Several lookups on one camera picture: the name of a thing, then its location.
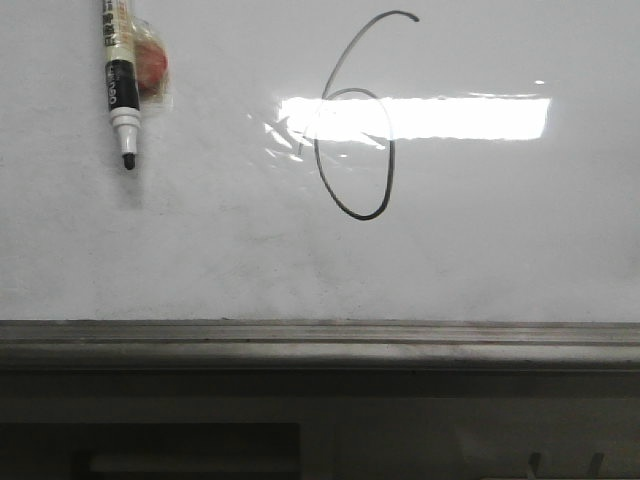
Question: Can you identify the grey aluminium whiteboard tray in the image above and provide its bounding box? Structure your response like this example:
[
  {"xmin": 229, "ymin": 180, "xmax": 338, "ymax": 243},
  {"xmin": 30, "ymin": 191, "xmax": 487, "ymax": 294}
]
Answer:
[{"xmin": 1, "ymin": 319, "xmax": 639, "ymax": 371}]

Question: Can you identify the white whiteboard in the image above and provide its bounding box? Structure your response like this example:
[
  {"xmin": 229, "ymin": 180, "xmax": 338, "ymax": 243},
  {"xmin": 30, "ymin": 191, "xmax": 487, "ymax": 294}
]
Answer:
[{"xmin": 1, "ymin": 1, "xmax": 639, "ymax": 322}]

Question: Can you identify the black white whiteboard marker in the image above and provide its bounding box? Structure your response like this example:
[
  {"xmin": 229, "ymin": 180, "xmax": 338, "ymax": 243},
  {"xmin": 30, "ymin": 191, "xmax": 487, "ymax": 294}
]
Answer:
[{"xmin": 101, "ymin": 0, "xmax": 141, "ymax": 171}]

